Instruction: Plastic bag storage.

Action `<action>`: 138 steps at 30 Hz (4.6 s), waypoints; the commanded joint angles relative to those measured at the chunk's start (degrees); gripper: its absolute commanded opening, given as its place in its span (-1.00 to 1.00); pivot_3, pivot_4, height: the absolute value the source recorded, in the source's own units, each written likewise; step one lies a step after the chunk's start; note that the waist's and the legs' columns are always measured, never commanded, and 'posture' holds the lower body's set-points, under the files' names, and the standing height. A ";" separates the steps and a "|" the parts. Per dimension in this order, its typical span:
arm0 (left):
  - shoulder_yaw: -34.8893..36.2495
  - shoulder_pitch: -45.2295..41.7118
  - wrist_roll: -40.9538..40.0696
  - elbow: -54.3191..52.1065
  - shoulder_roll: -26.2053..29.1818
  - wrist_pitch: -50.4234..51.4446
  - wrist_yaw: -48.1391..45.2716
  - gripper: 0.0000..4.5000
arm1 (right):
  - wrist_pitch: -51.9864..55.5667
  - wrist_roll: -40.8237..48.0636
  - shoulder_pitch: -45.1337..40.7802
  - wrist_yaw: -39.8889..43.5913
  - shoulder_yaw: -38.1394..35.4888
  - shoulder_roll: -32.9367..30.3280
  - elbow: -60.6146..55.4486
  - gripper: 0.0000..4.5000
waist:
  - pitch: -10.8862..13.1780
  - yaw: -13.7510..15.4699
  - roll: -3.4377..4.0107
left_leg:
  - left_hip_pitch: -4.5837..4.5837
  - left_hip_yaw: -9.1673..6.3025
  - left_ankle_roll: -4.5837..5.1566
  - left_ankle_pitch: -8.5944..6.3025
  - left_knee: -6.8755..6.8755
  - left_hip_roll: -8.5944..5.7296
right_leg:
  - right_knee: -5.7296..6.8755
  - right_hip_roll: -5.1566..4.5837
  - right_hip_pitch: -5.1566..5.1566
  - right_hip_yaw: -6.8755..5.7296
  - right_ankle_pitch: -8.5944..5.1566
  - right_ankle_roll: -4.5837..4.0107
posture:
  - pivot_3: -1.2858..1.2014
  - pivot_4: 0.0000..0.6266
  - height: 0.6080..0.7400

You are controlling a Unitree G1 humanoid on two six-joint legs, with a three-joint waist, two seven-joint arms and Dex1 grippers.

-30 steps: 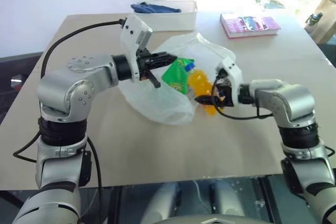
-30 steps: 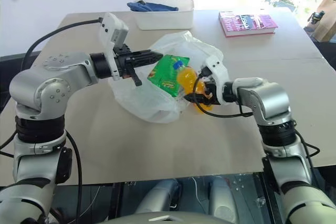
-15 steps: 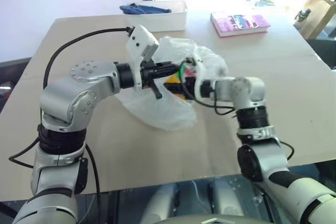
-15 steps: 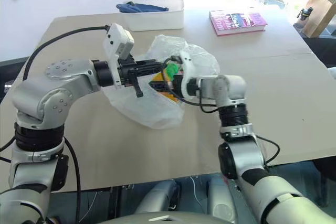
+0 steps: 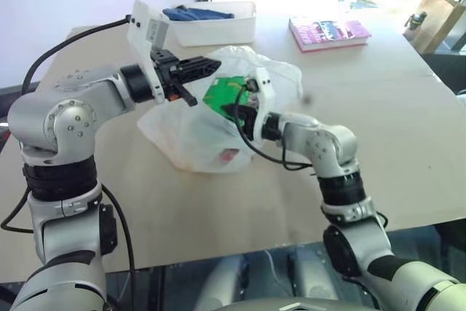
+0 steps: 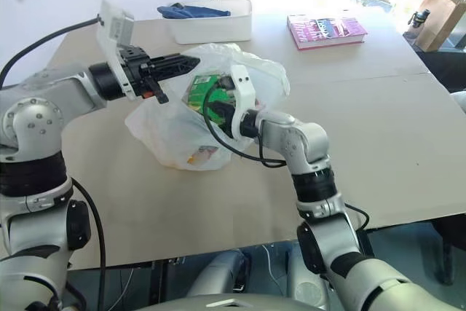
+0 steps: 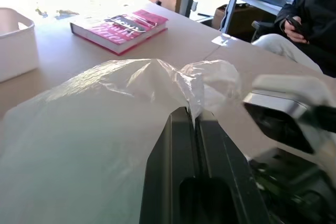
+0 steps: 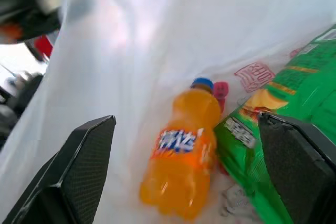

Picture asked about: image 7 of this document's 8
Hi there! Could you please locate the seated person in black jacket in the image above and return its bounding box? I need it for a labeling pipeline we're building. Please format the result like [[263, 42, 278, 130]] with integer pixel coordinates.
[[251, 0, 336, 78]]

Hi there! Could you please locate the white plastic storage bin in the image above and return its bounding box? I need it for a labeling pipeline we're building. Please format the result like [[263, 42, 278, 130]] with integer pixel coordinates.
[[0, 7, 39, 83]]

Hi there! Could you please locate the white side table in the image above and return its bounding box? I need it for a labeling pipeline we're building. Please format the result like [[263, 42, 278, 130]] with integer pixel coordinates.
[[219, 0, 291, 34]]

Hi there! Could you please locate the person's hand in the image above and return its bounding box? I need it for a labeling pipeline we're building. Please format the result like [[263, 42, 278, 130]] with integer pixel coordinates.
[[284, 20, 310, 44]]

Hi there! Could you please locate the white tape patch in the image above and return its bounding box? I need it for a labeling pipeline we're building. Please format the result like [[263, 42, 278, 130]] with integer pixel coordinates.
[[211, 34, 232, 48]]

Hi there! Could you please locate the transparent plastic bag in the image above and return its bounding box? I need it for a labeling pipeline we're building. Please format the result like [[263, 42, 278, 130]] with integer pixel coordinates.
[[0, 58, 243, 224]]

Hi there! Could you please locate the pink hardcover book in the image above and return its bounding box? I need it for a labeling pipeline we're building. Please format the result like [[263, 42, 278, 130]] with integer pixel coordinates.
[[69, 9, 169, 57]]

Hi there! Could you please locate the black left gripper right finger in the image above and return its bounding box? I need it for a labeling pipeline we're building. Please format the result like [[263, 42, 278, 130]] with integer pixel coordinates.
[[196, 110, 271, 224]]

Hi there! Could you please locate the black smartphone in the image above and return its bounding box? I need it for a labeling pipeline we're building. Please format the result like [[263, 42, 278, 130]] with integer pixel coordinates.
[[285, 16, 310, 42]]

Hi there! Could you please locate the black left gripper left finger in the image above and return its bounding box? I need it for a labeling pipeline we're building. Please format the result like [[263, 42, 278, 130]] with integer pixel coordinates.
[[139, 106, 203, 224]]

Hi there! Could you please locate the black office chair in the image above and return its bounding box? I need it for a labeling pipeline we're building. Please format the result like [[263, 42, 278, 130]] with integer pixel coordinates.
[[250, 20, 277, 44]]

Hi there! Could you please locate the brown cardboard box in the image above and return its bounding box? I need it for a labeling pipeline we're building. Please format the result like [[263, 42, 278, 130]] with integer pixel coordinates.
[[212, 4, 263, 42]]

